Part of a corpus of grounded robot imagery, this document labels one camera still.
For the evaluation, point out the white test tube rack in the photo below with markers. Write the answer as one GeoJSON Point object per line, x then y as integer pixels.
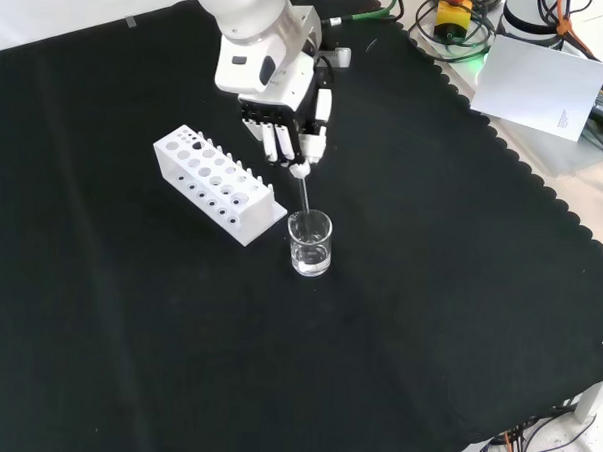
{"type": "Point", "coordinates": [252, 214]}

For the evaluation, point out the clear glass rod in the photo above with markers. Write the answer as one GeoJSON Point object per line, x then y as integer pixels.
{"type": "Point", "coordinates": [305, 198]}

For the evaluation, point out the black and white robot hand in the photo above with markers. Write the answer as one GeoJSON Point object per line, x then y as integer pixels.
{"type": "Point", "coordinates": [282, 85]}

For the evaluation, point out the white bench leg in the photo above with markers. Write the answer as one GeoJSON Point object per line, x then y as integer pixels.
{"type": "Point", "coordinates": [594, 404]}

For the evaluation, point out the clear glass beaker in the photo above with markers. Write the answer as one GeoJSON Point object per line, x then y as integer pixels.
{"type": "Point", "coordinates": [309, 251]}

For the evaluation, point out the black bench cloth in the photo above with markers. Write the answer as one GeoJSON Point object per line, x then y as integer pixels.
{"type": "Point", "coordinates": [430, 251]}

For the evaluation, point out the yellow stop button box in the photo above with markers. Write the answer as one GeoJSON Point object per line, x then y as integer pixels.
{"type": "Point", "coordinates": [453, 20]}

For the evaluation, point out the pale board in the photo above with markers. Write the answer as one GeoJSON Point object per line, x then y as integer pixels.
{"type": "Point", "coordinates": [538, 86]}

